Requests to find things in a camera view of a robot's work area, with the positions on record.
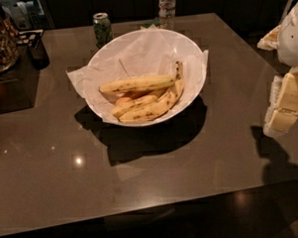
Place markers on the orange fruit in bowl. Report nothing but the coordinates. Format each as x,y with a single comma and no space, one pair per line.
123,99

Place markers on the checkered tray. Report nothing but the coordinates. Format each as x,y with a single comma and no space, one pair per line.
29,37

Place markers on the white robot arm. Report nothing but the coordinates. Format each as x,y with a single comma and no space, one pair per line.
288,39

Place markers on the green soda can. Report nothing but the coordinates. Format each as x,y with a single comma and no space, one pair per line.
102,27

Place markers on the white bowl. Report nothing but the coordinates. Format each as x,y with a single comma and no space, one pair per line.
142,48

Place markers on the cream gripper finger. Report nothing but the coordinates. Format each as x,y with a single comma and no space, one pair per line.
270,41
282,113

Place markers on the dark box on table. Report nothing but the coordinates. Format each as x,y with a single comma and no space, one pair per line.
19,84

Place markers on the white paper liner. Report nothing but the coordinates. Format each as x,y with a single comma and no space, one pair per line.
139,55

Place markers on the black small object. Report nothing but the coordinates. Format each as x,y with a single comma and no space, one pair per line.
39,56

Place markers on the clear plastic water bottle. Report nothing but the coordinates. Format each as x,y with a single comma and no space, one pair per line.
166,13

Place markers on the yellow banana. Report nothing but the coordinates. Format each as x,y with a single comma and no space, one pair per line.
119,110
140,83
157,108

